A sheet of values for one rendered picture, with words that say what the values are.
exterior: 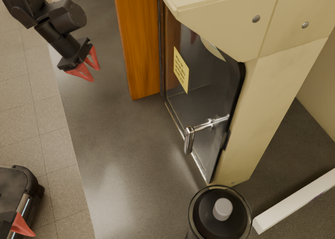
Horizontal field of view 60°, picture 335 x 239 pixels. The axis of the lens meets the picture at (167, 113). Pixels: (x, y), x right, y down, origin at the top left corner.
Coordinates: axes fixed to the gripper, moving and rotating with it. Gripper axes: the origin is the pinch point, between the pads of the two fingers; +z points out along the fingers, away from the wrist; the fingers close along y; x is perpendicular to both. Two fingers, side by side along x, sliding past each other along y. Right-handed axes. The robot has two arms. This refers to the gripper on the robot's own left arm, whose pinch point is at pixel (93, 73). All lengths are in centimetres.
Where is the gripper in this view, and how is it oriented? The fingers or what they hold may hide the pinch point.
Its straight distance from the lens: 87.8
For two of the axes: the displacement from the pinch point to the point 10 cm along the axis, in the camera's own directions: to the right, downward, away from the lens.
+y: 2.6, -8.2, 5.2
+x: -8.4, 0.7, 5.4
